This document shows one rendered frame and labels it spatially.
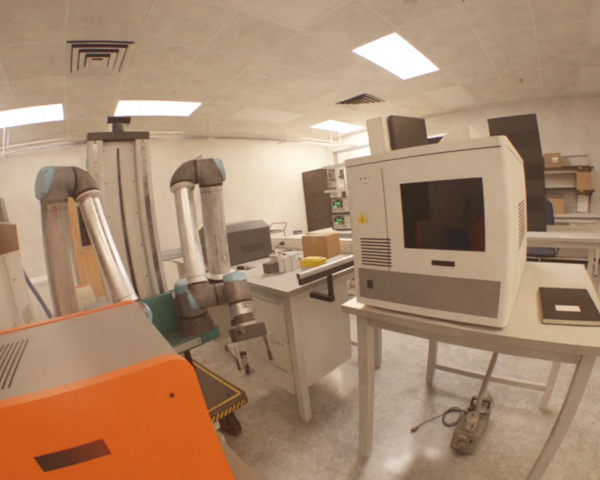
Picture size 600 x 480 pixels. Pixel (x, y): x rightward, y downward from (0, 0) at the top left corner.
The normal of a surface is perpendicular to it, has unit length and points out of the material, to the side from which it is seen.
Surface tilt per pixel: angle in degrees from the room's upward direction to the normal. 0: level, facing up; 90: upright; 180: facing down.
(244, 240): 90
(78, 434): 90
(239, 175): 90
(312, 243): 90
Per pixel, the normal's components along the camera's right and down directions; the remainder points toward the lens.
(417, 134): 0.31, 0.09
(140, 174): 0.76, 0.00
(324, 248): -0.64, 0.17
